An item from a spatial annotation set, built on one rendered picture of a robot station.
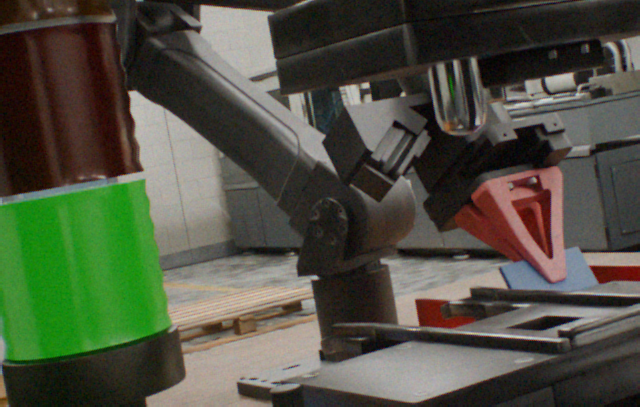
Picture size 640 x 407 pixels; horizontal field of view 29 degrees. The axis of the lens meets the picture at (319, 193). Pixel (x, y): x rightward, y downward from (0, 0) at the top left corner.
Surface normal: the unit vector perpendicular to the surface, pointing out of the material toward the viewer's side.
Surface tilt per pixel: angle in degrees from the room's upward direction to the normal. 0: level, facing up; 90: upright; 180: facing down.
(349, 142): 90
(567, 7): 90
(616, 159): 90
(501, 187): 82
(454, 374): 0
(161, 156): 90
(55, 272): 76
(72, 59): 104
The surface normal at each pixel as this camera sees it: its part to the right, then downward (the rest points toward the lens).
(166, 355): 0.88, -0.13
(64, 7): 0.51, -0.29
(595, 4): 0.51, -0.04
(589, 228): -0.87, 0.18
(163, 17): 0.70, -0.40
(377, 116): 0.37, -0.53
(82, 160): 0.49, 0.21
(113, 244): 0.69, 0.16
